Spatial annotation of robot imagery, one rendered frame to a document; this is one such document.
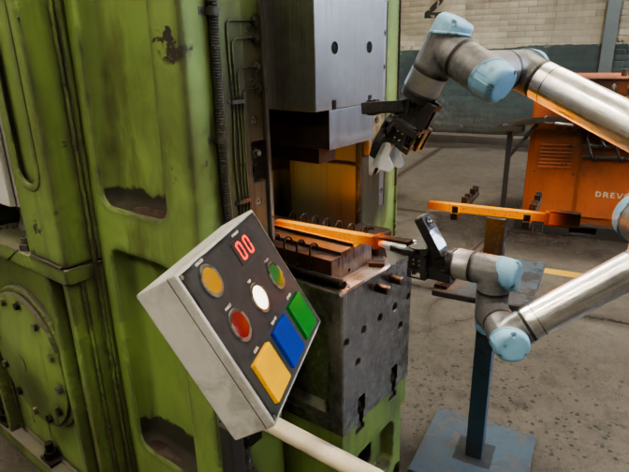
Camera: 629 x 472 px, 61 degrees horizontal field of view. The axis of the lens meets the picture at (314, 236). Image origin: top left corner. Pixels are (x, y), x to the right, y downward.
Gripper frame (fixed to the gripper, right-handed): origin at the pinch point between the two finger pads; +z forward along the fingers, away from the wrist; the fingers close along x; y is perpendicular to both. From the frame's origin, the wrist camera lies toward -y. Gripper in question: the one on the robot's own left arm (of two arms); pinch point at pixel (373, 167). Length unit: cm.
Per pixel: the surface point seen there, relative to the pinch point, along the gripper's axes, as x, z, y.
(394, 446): 30, 96, 40
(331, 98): 3.2, -6.5, -18.6
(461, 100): 721, 184, -225
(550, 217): 56, 8, 33
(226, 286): -48.5, 8.1, 6.9
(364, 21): 17.3, -21.8, -26.7
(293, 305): -31.8, 17.6, 11.6
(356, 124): 13.6, -0.1, -15.4
